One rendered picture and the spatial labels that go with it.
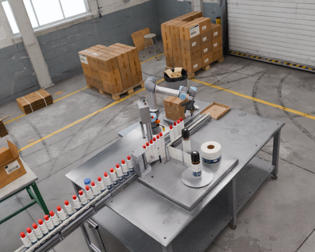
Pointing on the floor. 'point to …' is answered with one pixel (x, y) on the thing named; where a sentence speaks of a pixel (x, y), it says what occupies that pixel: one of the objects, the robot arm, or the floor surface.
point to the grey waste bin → (176, 84)
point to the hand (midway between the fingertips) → (185, 116)
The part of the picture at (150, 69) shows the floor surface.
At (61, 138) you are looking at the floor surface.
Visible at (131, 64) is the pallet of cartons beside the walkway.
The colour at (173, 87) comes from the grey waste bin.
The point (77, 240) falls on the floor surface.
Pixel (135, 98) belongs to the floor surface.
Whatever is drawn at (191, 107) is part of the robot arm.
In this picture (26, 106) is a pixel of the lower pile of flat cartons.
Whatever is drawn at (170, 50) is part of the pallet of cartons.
